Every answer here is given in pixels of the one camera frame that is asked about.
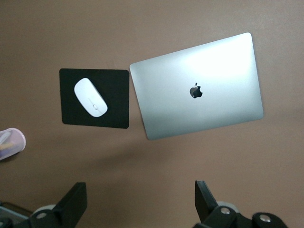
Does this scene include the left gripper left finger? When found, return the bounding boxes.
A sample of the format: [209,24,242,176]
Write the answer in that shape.
[23,182,87,228]

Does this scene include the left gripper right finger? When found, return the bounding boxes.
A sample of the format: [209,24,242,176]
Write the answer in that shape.
[193,180,289,228]

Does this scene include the silver laptop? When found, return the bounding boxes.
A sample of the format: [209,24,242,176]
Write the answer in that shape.
[129,32,264,141]

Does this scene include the pink translucent pen cup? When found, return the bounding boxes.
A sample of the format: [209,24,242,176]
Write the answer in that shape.
[0,127,26,162]

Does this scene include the white computer mouse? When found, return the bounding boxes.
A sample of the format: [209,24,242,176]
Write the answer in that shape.
[74,77,108,118]

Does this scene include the black mouse pad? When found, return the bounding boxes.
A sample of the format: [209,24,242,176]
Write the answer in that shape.
[59,68,130,129]

